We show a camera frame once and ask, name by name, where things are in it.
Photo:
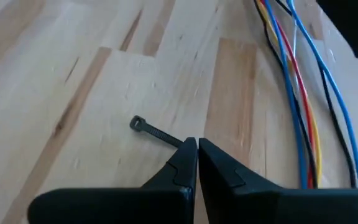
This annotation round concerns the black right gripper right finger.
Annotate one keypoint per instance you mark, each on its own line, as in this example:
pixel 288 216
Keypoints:
pixel 275 205

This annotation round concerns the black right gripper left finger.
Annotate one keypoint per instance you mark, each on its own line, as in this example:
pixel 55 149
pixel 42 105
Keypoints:
pixel 120 205

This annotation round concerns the black zip tie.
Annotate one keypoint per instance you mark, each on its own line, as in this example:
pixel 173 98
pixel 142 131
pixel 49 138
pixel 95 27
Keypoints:
pixel 154 132

